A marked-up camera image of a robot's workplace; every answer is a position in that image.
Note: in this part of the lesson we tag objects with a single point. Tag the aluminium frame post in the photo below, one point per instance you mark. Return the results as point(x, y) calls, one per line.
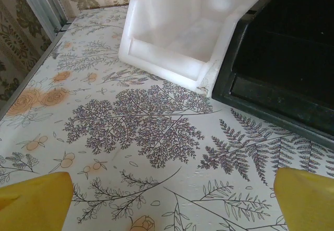
point(44, 4)

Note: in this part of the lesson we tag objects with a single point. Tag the aluminium table edge rail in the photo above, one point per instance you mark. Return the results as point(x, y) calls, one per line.
point(41, 59)

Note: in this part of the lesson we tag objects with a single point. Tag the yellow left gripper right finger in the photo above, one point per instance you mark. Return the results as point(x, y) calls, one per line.
point(308, 205)

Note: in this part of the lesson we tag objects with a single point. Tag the black plastic bin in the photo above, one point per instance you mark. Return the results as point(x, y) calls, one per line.
point(274, 106)

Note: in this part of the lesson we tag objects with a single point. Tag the white plastic bin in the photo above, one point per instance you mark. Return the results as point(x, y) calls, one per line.
point(182, 38)

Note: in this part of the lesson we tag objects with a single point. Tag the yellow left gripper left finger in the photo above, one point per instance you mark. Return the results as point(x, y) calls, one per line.
point(34, 205)

